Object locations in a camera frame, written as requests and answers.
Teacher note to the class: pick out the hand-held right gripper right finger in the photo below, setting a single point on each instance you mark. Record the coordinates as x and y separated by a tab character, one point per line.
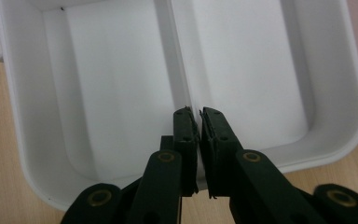
219	155

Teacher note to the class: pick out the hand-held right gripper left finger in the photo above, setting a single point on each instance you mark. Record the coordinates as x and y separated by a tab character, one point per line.
186	155

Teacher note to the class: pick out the white two-compartment plastic container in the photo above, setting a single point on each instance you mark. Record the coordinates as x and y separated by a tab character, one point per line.
121	77

